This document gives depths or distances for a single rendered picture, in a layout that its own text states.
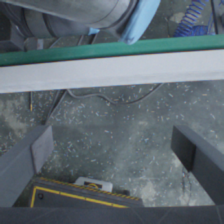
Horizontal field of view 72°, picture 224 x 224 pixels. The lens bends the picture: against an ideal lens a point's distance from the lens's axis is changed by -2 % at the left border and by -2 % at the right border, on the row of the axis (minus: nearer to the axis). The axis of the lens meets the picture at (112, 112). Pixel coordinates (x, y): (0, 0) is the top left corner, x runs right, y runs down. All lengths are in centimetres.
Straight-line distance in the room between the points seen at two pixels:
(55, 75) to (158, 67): 23
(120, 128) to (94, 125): 22
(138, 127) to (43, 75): 98
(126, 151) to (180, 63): 99
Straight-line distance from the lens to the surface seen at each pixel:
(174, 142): 17
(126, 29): 23
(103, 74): 35
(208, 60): 39
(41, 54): 51
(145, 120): 127
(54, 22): 42
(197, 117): 138
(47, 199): 113
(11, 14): 44
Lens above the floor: 126
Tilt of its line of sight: 81 degrees down
